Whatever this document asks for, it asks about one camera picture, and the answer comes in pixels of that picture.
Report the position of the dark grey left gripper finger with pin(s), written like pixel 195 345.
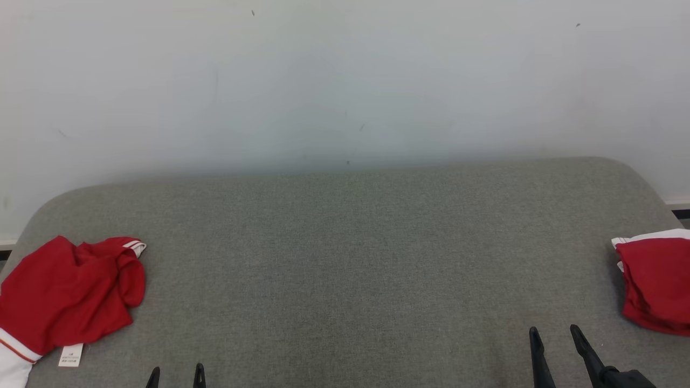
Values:
pixel 154 379
pixel 199 377

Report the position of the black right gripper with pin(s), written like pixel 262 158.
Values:
pixel 628 379

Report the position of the red garment with white stripe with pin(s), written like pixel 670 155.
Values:
pixel 657 285

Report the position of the red white garment with tag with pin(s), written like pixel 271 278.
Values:
pixel 64 296

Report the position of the black white wall baseboard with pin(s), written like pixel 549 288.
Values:
pixel 678 209

